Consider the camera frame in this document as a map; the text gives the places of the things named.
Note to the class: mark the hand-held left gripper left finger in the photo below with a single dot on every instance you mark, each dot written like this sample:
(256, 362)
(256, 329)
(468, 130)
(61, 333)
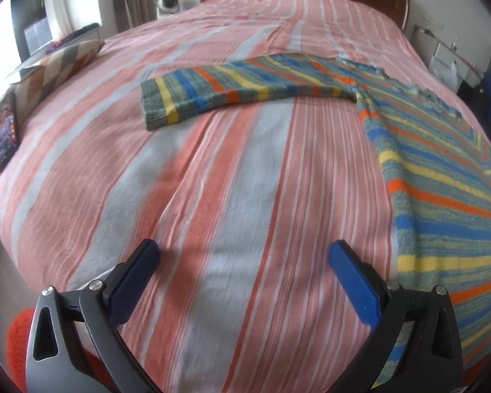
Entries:
(136, 279)

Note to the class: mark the window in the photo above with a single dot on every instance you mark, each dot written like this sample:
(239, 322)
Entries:
(30, 12)

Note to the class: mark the dark clutter on windowsill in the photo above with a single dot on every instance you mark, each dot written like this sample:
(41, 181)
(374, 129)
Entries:
(80, 32)

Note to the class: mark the bed with pink striped sheet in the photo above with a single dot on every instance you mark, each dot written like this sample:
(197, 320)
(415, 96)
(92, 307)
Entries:
(229, 172)

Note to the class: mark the white plastic bag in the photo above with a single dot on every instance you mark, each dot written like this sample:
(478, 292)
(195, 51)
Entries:
(444, 71)

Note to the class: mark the striped pillow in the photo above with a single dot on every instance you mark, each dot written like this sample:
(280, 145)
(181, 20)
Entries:
(59, 65)

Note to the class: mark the white desk fan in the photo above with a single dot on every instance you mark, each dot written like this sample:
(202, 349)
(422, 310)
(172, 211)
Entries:
(169, 5)

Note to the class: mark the silver smartphone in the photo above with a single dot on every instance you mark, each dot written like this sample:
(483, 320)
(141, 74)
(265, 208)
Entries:
(26, 71)

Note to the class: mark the black smartphone with lit screen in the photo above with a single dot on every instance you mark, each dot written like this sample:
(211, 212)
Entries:
(6, 131)

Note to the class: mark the striped knit sweater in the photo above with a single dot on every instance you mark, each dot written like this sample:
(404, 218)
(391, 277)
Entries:
(433, 172)

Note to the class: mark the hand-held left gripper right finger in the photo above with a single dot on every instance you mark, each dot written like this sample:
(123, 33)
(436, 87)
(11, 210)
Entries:
(358, 290)

